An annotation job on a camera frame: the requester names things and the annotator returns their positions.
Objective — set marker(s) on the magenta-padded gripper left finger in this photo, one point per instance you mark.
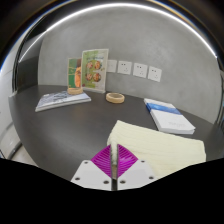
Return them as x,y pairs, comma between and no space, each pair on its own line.
95,173

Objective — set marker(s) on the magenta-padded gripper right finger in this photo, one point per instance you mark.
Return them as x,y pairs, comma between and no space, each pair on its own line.
133,173

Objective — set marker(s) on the cream ribbed towel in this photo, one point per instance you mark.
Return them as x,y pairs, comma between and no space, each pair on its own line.
160,146

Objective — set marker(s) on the white book with blue band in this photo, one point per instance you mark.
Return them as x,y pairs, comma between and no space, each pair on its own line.
168,118

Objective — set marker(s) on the grey-blue magazine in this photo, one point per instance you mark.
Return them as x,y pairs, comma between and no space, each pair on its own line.
60,99

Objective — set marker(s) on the green card in wooden base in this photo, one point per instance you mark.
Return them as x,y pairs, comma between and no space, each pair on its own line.
74,75

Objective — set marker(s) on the white ceiling light strip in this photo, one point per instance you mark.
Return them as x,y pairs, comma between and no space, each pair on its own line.
116,5

